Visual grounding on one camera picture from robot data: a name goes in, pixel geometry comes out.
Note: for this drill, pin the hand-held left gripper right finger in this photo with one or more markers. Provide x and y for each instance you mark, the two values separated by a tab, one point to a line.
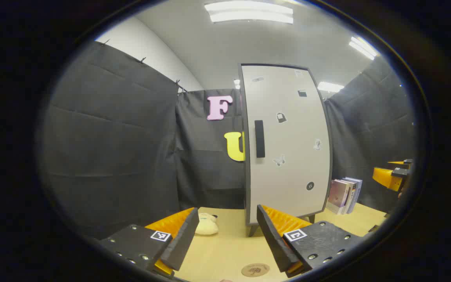
272	243

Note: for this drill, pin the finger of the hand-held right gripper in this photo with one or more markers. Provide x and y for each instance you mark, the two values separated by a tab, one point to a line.
386	178
399	162

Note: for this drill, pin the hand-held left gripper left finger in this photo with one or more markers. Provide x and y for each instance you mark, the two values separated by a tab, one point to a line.
182	243

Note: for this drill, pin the round brown coaster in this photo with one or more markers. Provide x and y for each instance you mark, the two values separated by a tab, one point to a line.
255	270

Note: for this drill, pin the grey cabinet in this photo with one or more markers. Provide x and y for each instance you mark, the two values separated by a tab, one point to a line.
248	176

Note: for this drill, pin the light grey cabinet door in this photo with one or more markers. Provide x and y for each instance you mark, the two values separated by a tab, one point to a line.
292	129

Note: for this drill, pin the cream plush toy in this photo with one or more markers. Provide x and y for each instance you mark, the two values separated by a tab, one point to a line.
206	226

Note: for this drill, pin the pale blue book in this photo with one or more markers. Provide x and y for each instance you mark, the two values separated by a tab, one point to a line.
357	192

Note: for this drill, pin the white book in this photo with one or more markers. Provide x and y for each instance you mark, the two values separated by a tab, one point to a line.
350	194

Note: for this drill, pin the pink book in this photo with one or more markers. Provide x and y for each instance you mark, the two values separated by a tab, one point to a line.
338	195

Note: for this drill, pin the black backdrop cloth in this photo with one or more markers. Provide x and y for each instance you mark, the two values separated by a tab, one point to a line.
112	149

